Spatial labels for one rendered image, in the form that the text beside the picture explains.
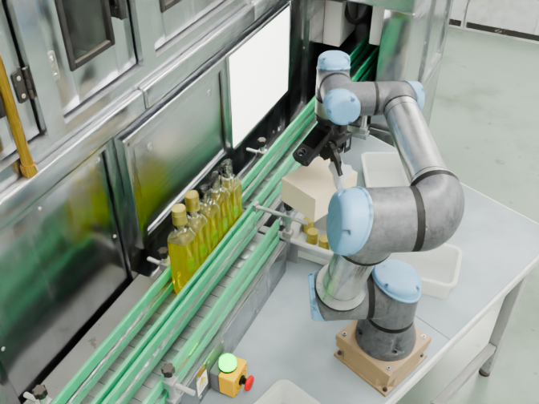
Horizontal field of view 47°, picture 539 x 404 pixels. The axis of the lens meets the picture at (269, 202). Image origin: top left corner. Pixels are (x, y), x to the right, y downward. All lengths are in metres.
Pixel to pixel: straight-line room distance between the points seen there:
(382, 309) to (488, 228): 0.76
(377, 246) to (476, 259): 0.98
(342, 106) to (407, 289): 0.44
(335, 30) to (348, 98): 1.19
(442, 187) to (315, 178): 0.56
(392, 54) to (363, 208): 1.35
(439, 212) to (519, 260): 1.00
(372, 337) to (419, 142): 0.54
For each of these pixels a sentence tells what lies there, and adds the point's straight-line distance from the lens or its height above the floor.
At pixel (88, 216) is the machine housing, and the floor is 1.17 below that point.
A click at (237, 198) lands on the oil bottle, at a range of 1.70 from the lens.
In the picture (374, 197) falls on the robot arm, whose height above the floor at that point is 1.45.
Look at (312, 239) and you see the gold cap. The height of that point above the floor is 0.80.
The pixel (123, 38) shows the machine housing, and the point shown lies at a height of 1.51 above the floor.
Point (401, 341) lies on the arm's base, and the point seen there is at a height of 0.90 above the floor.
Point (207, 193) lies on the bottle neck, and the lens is 1.56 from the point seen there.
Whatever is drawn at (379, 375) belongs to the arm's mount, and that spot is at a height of 0.81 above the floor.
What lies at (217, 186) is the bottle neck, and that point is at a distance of 1.61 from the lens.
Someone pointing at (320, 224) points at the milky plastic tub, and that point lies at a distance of 1.99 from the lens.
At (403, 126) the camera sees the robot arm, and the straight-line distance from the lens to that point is 1.29.
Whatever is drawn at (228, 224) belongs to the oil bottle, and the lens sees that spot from 1.70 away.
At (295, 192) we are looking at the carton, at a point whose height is 1.11.
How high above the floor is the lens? 2.12
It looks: 40 degrees down
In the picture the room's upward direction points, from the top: straight up
